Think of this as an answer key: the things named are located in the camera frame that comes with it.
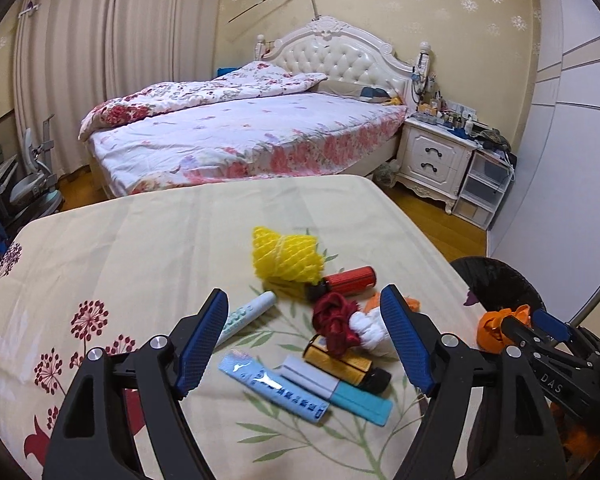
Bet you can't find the orange plastic piece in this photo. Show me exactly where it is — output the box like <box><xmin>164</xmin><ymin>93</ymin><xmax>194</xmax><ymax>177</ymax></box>
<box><xmin>477</xmin><ymin>305</ymin><xmax>531</xmax><ymax>353</ymax></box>
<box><xmin>362</xmin><ymin>290</ymin><xmax>421</xmax><ymax>313</ymax></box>

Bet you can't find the floral quilt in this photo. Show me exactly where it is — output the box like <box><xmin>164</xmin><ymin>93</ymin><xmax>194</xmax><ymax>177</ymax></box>
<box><xmin>78</xmin><ymin>60</ymin><xmax>328</xmax><ymax>141</ymax></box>

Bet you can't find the white sliding door wardrobe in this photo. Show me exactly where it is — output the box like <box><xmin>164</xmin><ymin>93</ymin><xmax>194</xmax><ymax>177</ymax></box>
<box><xmin>485</xmin><ymin>0</ymin><xmax>600</xmax><ymax>321</ymax></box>

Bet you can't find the cluster of bottles and jars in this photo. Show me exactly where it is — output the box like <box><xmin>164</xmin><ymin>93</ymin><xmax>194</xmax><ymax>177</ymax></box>
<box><xmin>415</xmin><ymin>95</ymin><xmax>516</xmax><ymax>153</ymax></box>

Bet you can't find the grey office chair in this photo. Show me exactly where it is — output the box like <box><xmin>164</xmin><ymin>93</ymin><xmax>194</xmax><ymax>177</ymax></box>
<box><xmin>7</xmin><ymin>127</ymin><xmax>63</xmax><ymax>221</ymax></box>

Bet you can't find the white tufted bed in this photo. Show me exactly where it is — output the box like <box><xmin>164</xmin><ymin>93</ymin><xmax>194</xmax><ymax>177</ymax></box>
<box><xmin>87</xmin><ymin>16</ymin><xmax>433</xmax><ymax>198</ymax></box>

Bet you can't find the red bottle with black cap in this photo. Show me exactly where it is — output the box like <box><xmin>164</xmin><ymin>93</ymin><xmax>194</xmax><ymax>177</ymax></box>
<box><xmin>307</xmin><ymin>266</ymin><xmax>377</xmax><ymax>302</ymax></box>

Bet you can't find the beige curtain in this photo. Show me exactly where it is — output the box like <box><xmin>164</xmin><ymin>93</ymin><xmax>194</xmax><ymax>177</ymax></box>
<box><xmin>10</xmin><ymin>0</ymin><xmax>228</xmax><ymax>176</ymax></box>

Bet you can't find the yellow foam fruit net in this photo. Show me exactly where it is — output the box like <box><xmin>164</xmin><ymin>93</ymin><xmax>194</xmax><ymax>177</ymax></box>
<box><xmin>252</xmin><ymin>226</ymin><xmax>326</xmax><ymax>301</ymax></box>

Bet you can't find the white remote control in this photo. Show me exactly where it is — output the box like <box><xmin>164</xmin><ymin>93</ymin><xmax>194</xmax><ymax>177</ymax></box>
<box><xmin>214</xmin><ymin>291</ymin><xmax>277</xmax><ymax>348</ymax></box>

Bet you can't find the white cloth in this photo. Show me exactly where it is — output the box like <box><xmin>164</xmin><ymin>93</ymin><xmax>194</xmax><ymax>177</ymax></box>
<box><xmin>350</xmin><ymin>305</ymin><xmax>396</xmax><ymax>356</ymax></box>

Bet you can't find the yellow bottle with black cap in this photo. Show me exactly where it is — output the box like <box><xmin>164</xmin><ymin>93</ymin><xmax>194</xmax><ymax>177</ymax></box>
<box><xmin>301</xmin><ymin>335</ymin><xmax>392</xmax><ymax>395</ymax></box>

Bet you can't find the teal small box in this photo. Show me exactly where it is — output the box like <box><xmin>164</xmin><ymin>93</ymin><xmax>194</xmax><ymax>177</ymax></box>
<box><xmin>330</xmin><ymin>382</ymin><xmax>393</xmax><ymax>427</ymax></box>

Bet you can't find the thin metal pole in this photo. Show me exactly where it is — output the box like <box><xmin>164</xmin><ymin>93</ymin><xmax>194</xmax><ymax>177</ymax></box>
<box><xmin>228</xmin><ymin>0</ymin><xmax>321</xmax><ymax>25</ymax></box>

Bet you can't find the blue and silver packet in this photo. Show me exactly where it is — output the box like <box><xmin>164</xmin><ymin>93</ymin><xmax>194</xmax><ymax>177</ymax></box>
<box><xmin>217</xmin><ymin>349</ymin><xmax>331</xmax><ymax>425</ymax></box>

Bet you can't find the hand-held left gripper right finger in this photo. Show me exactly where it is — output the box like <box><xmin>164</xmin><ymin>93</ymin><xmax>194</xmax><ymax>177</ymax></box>
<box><xmin>380</xmin><ymin>284</ymin><xmax>563</xmax><ymax>480</ymax></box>

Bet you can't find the white nightstand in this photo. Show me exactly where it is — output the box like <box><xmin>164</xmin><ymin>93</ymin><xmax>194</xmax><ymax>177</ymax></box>
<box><xmin>395</xmin><ymin>117</ymin><xmax>481</xmax><ymax>215</ymax></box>

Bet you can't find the beige pillow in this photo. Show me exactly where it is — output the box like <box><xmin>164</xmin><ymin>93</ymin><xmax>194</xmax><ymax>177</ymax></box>
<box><xmin>307</xmin><ymin>77</ymin><xmax>406</xmax><ymax>106</ymax></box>

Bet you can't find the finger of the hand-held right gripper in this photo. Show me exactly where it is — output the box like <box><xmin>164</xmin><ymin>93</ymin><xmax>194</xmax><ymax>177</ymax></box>
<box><xmin>531</xmin><ymin>308</ymin><xmax>600</xmax><ymax>356</ymax></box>
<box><xmin>499</xmin><ymin>316</ymin><xmax>541</xmax><ymax>361</ymax></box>

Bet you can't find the greenish bag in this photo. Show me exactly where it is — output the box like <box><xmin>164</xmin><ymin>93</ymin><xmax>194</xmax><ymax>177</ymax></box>
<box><xmin>375</xmin><ymin>160</ymin><xmax>401</xmax><ymax>186</ymax></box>

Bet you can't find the black trash bin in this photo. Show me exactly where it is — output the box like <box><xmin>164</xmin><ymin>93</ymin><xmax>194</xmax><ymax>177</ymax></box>
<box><xmin>450</xmin><ymin>256</ymin><xmax>548</xmax><ymax>321</ymax></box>

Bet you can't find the clear plastic drawer unit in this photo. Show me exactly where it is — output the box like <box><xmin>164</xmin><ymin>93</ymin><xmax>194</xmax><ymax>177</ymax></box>
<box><xmin>452</xmin><ymin>150</ymin><xmax>511</xmax><ymax>231</ymax></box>

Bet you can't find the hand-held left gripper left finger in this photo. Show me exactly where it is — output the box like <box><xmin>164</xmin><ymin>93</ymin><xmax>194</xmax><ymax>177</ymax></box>
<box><xmin>42</xmin><ymin>288</ymin><xmax>229</xmax><ymax>480</ymax></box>

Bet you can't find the dark red scrunchie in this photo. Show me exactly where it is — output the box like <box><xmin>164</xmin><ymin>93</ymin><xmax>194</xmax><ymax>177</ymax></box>
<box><xmin>312</xmin><ymin>294</ymin><xmax>363</xmax><ymax>358</ymax></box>

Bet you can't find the cream floral tablecloth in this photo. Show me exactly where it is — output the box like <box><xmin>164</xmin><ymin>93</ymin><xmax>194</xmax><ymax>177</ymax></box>
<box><xmin>0</xmin><ymin>175</ymin><xmax>486</xmax><ymax>480</ymax></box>

